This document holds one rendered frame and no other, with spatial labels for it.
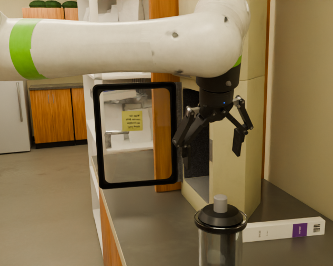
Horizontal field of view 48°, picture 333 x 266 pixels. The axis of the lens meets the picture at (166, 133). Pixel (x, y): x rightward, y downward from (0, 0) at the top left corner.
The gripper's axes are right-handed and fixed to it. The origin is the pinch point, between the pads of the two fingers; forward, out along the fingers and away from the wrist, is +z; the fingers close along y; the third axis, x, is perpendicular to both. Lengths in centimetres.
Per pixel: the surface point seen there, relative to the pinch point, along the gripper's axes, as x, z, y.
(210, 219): 19.4, -1.8, 9.8
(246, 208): -6.9, 32.8, -17.6
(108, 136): -46, 21, 18
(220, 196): 16.2, -3.7, 6.2
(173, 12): -65, -14, -15
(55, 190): -258, 233, 53
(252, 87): -23.9, -1.5, -25.7
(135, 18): -149, 16, -23
